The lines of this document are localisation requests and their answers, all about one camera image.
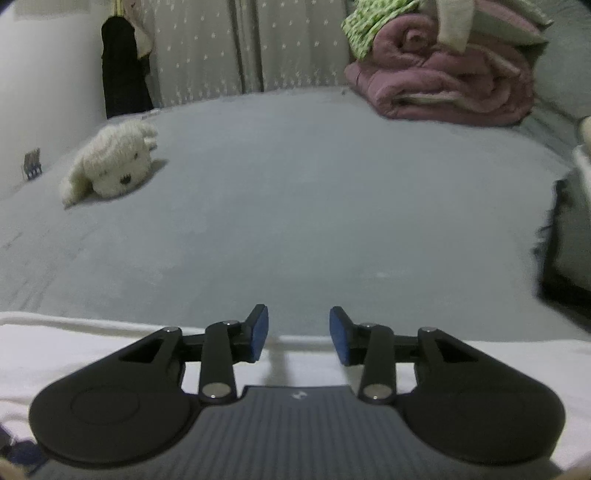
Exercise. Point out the dark grey folded garment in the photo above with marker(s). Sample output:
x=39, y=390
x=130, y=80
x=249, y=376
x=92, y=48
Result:
x=572, y=240

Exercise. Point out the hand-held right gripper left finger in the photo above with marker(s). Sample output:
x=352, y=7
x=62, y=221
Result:
x=259, y=332

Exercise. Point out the green patterned blanket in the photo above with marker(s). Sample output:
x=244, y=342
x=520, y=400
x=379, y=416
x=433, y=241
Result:
x=364, y=23

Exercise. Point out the pale folded blanket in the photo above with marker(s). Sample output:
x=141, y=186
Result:
x=531, y=11

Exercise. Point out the white plush dog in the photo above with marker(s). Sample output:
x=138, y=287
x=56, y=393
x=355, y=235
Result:
x=111, y=161

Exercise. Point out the white long-sleeved shirt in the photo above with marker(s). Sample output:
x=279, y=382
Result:
x=69, y=350

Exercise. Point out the grey star-print curtain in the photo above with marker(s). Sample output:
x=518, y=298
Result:
x=277, y=41

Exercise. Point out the cream hanging garment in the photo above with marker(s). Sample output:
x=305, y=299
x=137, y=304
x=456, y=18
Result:
x=144, y=32

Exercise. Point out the pink rolled quilt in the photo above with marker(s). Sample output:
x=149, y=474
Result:
x=438, y=83

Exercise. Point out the off-white cloth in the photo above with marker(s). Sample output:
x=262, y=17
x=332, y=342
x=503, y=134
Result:
x=455, y=27

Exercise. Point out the white folded garment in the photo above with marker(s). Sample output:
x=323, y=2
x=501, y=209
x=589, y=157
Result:
x=582, y=161

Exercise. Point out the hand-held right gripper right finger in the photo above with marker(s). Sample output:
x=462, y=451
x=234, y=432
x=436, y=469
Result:
x=339, y=332

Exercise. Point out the black hanging coat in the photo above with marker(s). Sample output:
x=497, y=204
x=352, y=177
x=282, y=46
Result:
x=122, y=74

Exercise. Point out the grey quilt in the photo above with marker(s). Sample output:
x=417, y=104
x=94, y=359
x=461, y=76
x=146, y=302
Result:
x=563, y=69

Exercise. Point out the cream folded garment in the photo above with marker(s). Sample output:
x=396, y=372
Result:
x=585, y=129

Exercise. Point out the pink and white pillow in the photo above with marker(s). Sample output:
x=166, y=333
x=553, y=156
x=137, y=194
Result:
x=503, y=32

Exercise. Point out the yellow hanger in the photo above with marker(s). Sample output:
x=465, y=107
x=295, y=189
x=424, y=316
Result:
x=119, y=7

